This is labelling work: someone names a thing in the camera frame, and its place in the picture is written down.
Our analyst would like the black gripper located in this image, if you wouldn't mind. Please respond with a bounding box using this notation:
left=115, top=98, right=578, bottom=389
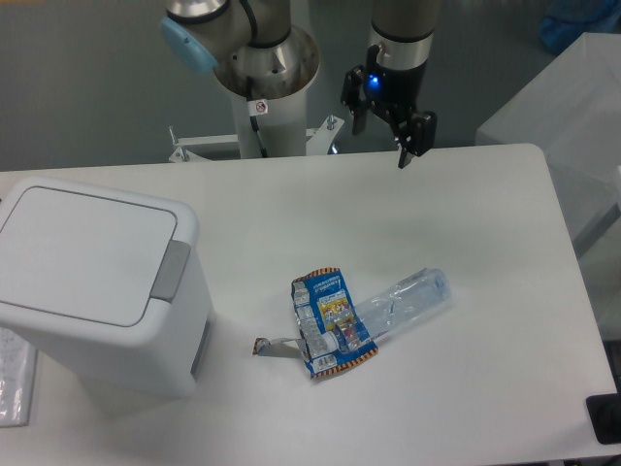
left=341, top=62, right=438, bottom=169

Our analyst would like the white push-lid trash can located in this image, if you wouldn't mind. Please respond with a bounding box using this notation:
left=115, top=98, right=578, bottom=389
left=1, top=176, right=214, bottom=397

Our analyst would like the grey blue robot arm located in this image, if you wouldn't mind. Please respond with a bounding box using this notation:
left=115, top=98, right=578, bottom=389
left=159, top=1, right=440, bottom=168

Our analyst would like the crushed clear plastic bottle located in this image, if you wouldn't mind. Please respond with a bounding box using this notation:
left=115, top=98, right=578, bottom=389
left=355, top=268, right=451, bottom=340

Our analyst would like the white covered side table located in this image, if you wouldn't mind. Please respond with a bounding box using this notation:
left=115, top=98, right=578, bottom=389
left=475, top=33, right=620, bottom=255

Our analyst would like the blue snack wrapper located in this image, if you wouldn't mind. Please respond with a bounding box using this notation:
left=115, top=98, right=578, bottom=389
left=252, top=267, right=378, bottom=379

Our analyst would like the blue plastic bag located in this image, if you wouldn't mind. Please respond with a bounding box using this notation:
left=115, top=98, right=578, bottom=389
left=539, top=0, right=620, bottom=55

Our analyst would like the black device at table edge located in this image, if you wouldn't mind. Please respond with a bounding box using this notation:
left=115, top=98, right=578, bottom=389
left=586, top=393, right=620, bottom=445

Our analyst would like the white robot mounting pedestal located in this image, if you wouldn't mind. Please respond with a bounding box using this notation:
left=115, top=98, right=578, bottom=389
left=169, top=88, right=344, bottom=163

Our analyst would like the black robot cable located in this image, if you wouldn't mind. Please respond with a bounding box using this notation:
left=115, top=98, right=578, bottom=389
left=245, top=77, right=269, bottom=159

